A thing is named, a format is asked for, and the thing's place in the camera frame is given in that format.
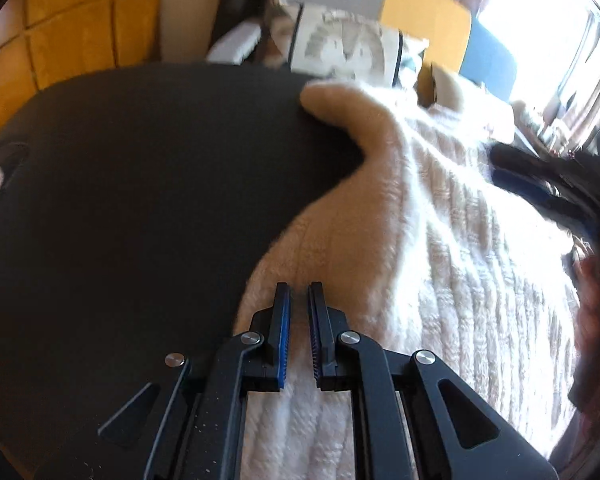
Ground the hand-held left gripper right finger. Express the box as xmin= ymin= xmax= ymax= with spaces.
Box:
xmin=307 ymin=282 xmax=561 ymax=480

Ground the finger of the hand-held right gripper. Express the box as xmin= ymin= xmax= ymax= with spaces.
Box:
xmin=491 ymin=166 xmax=598 ymax=235
xmin=489 ymin=141 xmax=578 ymax=186

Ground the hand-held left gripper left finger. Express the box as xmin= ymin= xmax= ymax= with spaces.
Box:
xmin=97 ymin=282 xmax=293 ymax=480

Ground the cream knitted sweater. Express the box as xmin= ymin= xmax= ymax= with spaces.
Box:
xmin=232 ymin=80 xmax=588 ymax=480

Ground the person's right hand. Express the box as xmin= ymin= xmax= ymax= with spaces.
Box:
xmin=572 ymin=252 xmax=600 ymax=376

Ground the cream embroidered cushion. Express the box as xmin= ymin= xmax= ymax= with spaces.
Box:
xmin=430 ymin=65 xmax=516 ymax=145

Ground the window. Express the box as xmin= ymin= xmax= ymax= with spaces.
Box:
xmin=480 ymin=0 xmax=600 ymax=156

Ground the grey yellow blue headboard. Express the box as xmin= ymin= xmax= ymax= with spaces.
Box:
xmin=272 ymin=0 xmax=518 ymax=106

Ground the tiger print cushion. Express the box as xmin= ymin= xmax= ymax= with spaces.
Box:
xmin=262 ymin=0 xmax=431 ymax=86

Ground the grey padded armrest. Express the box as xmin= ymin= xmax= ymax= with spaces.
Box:
xmin=207 ymin=22 xmax=261 ymax=66

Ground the wooden wardrobe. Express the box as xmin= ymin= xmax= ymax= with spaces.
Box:
xmin=0 ymin=0 xmax=166 ymax=146

